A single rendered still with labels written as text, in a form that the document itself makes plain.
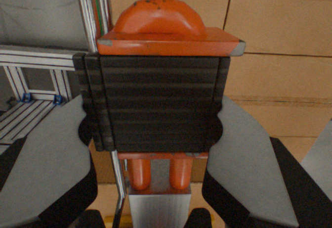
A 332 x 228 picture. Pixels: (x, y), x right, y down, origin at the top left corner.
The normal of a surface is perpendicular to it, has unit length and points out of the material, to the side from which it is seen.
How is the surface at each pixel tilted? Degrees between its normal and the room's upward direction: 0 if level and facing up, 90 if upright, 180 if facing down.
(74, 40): 0
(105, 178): 90
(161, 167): 90
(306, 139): 0
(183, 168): 0
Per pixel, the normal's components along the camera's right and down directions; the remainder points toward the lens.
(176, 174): -0.42, 0.47
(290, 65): 0.03, 0.52
